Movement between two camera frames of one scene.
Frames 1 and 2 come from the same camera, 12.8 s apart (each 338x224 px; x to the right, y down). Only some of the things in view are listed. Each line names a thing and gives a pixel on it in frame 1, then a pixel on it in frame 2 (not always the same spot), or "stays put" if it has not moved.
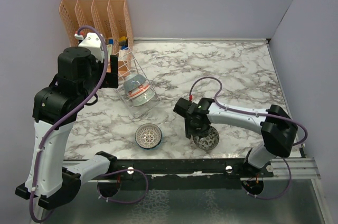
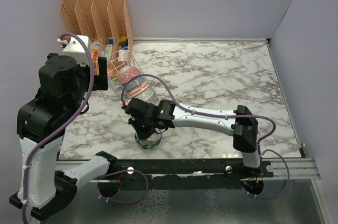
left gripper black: x=111 y=78 to x=100 y=82
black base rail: x=183 y=173 stays put
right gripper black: x=190 y=131 to x=142 y=135
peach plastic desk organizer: x=110 y=16 stays put
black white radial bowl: x=148 y=136 stays put
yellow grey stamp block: x=122 y=40 stays put
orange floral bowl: x=138 y=90 stays put
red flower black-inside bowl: x=208 y=142 to x=123 y=77
